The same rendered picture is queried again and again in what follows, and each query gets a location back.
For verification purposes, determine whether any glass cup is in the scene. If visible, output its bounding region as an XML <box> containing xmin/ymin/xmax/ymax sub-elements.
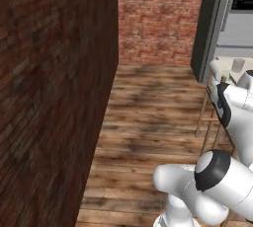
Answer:
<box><xmin>230</xmin><ymin>57</ymin><xmax>246</xmax><ymax>74</ymax></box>

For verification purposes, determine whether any dark grey fridge housing panel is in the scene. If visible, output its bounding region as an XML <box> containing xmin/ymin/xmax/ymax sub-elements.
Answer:
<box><xmin>190</xmin><ymin>0</ymin><xmax>234</xmax><ymax>84</ymax></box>

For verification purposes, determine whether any wooden bar stool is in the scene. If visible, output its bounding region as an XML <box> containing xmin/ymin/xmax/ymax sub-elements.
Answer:
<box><xmin>195</xmin><ymin>75</ymin><xmax>237</xmax><ymax>156</ymax></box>

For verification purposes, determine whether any silver fridge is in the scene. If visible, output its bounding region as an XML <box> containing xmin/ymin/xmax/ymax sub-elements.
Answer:
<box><xmin>215</xmin><ymin>0</ymin><xmax>253</xmax><ymax>59</ymax></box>

